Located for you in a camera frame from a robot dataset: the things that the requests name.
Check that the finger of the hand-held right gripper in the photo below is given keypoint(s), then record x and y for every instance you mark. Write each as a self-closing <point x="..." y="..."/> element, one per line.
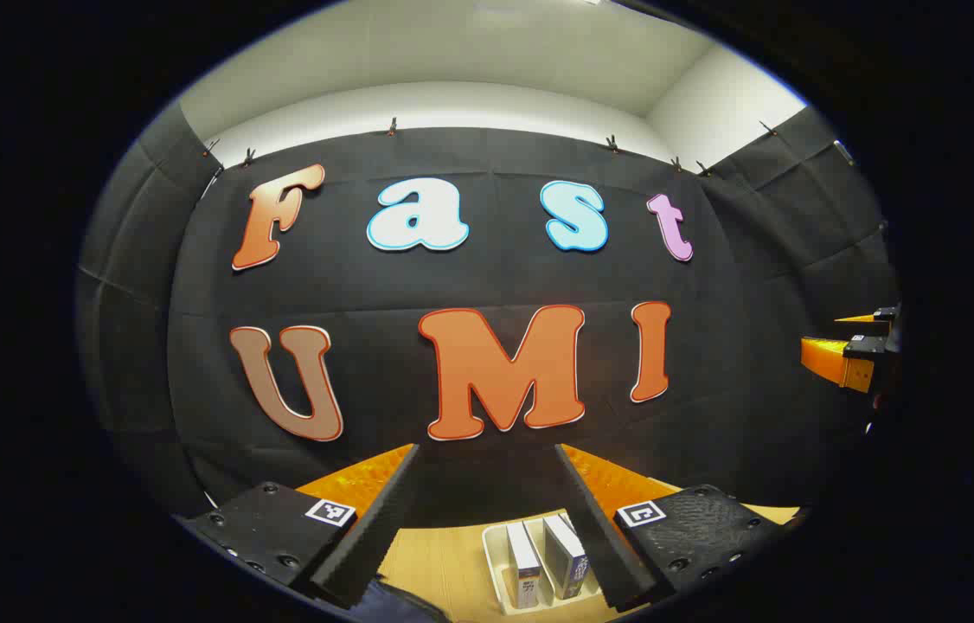
<point x="885" y="314"/>
<point x="833" y="359"/>

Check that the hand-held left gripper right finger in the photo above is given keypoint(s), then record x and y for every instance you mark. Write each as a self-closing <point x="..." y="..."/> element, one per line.
<point x="604" y="545"/>

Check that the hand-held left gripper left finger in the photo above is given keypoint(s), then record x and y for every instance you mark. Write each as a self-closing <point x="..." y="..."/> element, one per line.
<point x="374" y="536"/>

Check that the blue cover book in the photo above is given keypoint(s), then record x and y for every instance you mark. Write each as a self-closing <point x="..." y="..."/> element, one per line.
<point x="565" y="554"/>

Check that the blue schoolbag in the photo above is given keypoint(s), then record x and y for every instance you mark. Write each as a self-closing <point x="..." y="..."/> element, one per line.
<point x="400" y="606"/>

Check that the white book with dark portrait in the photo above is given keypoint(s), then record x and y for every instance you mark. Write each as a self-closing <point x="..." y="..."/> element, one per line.
<point x="524" y="562"/>

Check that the white bookshelf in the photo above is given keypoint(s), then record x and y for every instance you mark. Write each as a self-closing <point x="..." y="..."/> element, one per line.
<point x="496" y="562"/>

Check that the black backdrop cloth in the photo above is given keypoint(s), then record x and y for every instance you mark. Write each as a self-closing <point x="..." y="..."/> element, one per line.
<point x="470" y="277"/>

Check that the row of black backdrop clips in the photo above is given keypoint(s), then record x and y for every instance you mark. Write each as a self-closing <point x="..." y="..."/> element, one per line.
<point x="391" y="128"/>

